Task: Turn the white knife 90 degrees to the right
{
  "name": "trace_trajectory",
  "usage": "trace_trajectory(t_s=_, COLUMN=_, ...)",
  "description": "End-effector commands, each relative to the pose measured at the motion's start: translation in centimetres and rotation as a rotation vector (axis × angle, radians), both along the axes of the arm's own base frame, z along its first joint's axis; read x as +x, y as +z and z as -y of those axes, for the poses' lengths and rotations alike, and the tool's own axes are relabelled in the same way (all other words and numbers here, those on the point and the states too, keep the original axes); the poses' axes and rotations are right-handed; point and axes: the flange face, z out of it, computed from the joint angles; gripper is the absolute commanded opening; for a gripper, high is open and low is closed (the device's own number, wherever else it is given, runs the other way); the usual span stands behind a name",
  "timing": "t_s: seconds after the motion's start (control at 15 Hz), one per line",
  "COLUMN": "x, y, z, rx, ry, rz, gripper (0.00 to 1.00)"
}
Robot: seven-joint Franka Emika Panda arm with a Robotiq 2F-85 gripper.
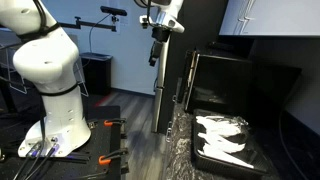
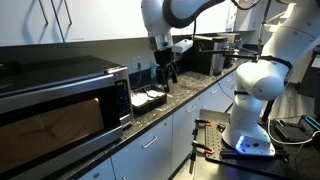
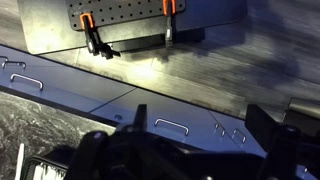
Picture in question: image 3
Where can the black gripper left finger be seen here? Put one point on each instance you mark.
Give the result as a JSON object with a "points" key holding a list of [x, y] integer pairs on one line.
{"points": [[88, 156]]}

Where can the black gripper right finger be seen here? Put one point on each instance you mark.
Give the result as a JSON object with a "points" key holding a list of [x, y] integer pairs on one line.
{"points": [[281, 160]]}

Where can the white plastic knife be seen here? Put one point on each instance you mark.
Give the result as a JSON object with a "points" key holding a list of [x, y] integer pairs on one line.
{"points": [[20, 159]]}

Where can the black food tray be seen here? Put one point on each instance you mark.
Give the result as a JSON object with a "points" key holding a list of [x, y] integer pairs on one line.
{"points": [[40, 168]]}

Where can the white lower cabinet row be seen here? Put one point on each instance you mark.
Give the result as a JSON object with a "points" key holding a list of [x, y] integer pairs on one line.
{"points": [[44, 103]]}

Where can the orange black clamp near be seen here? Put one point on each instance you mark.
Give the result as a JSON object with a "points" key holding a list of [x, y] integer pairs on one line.
{"points": [[94, 44]]}

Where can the orange black clamp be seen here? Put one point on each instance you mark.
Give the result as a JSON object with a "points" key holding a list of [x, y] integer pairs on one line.
{"points": [[94, 44], [169, 9]]}

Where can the black perforated mounting board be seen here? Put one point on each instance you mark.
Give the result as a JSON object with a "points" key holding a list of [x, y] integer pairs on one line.
{"points": [[109, 12]]}

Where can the orange black clamp far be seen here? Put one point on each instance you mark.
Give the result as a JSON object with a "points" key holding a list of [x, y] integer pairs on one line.
{"points": [[169, 9]]}

